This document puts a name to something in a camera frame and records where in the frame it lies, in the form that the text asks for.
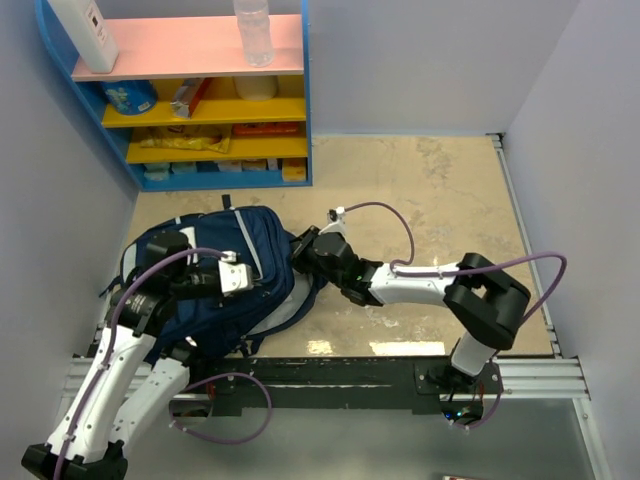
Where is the white cylindrical jar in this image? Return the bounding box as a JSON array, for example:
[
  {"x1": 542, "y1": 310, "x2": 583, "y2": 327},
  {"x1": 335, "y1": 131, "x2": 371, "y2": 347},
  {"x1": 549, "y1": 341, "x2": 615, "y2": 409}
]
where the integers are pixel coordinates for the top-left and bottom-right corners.
[{"x1": 233, "y1": 75, "x2": 279, "y2": 102}]

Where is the blue snack canister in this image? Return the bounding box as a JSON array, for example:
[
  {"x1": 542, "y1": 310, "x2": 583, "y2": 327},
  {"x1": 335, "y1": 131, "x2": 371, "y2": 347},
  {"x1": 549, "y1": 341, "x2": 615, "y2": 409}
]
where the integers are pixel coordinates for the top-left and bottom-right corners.
[{"x1": 100, "y1": 80, "x2": 158, "y2": 116}]

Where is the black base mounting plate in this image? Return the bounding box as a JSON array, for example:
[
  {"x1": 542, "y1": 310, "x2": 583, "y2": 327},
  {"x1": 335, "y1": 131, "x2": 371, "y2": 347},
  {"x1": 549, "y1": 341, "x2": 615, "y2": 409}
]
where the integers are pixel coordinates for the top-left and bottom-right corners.
[{"x1": 172, "y1": 356, "x2": 503, "y2": 420}]

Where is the orange white carton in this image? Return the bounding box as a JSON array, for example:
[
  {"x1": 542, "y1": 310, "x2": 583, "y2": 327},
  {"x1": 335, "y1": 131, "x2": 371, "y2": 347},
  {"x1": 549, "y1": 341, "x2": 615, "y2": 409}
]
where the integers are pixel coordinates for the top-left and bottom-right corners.
[{"x1": 170, "y1": 78, "x2": 211, "y2": 119}]

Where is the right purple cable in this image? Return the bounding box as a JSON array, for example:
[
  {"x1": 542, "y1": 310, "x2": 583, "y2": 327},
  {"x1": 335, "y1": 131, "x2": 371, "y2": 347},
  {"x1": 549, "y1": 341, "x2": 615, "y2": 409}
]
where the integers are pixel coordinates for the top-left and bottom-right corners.
[{"x1": 342, "y1": 201, "x2": 569, "y2": 431}]

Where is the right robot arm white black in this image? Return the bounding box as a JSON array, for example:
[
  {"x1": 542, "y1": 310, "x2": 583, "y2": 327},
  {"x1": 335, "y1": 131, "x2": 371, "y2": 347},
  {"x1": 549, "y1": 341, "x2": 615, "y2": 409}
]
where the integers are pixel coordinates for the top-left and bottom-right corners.
[{"x1": 291, "y1": 227, "x2": 531, "y2": 393}]

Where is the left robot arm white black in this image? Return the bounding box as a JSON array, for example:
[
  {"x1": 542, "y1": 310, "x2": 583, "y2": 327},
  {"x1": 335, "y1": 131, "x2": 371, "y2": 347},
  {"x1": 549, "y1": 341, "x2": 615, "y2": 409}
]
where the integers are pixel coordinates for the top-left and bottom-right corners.
[{"x1": 21, "y1": 229, "x2": 238, "y2": 479}]

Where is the blue shelf unit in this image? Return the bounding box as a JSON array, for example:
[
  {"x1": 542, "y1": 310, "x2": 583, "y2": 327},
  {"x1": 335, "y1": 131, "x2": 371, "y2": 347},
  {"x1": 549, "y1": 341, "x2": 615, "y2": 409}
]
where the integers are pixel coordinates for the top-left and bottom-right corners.
[{"x1": 35, "y1": 1, "x2": 313, "y2": 192}]

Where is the yellow snack packet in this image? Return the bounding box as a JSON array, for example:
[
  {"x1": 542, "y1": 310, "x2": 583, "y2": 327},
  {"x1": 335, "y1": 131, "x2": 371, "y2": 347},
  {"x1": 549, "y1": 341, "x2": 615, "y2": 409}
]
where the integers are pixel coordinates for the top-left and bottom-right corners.
[{"x1": 139, "y1": 125, "x2": 231, "y2": 154}]

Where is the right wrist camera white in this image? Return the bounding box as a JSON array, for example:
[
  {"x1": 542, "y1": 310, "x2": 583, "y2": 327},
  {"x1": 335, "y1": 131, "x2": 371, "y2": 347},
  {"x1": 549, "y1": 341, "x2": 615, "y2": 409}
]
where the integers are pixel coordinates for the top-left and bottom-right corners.
[{"x1": 320, "y1": 206, "x2": 346, "y2": 237}]

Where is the navy blue student backpack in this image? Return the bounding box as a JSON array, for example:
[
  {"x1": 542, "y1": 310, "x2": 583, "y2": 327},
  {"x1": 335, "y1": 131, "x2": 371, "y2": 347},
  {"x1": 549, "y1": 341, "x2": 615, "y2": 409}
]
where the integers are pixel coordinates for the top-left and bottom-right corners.
[{"x1": 106, "y1": 206, "x2": 327, "y2": 364}]

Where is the white rectangular device box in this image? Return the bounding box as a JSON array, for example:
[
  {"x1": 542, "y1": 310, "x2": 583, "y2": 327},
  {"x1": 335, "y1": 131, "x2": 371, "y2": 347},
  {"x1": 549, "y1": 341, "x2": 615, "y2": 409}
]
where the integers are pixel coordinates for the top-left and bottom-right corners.
[{"x1": 49, "y1": 0, "x2": 119, "y2": 74}]

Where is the clear plastic water bottle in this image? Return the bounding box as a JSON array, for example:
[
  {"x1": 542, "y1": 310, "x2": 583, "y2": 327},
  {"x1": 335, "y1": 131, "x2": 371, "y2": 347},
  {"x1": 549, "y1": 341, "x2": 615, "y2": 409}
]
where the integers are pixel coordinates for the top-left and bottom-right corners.
[{"x1": 233, "y1": 0, "x2": 275, "y2": 68}]

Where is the red flat box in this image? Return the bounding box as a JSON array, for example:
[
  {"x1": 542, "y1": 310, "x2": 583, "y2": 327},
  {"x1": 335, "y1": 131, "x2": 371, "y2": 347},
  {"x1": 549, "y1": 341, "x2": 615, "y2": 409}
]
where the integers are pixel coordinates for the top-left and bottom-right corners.
[{"x1": 232, "y1": 122, "x2": 300, "y2": 136}]

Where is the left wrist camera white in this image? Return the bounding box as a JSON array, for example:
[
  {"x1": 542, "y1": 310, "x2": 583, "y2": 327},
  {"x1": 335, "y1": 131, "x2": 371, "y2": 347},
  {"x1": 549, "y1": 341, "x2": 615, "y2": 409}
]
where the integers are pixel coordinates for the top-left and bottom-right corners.
[{"x1": 218, "y1": 251, "x2": 254, "y2": 297}]

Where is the aluminium rail frame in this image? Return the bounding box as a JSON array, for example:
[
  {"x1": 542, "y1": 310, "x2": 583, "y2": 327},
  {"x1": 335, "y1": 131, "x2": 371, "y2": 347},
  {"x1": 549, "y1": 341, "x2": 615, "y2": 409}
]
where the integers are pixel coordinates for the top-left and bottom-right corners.
[{"x1": 43, "y1": 136, "x2": 607, "y2": 479}]

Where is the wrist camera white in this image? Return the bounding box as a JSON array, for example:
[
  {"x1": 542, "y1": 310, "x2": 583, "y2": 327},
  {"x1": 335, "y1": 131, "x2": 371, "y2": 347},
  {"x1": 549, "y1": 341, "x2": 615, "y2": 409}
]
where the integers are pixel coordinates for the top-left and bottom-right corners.
[
  {"x1": 218, "y1": 251, "x2": 254, "y2": 297},
  {"x1": 320, "y1": 206, "x2": 346, "y2": 237}
]

